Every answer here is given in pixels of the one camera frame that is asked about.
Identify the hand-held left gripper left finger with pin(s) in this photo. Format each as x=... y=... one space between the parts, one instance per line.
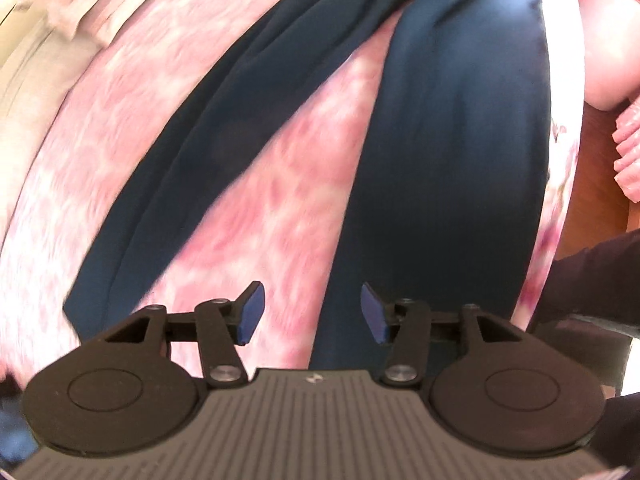
x=250 y=312

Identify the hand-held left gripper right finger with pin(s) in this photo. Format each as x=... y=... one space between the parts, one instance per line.
x=375 y=315

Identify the pink striped pillow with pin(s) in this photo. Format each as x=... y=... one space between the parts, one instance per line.
x=110 y=0

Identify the dark blue pants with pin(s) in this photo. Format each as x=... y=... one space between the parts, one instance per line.
x=450 y=160

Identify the person's dark clothing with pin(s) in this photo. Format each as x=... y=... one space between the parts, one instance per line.
x=590 y=285

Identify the pink curtain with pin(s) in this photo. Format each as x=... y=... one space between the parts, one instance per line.
x=627 y=150

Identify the pink floral blanket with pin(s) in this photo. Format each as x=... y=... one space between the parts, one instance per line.
x=300 y=185

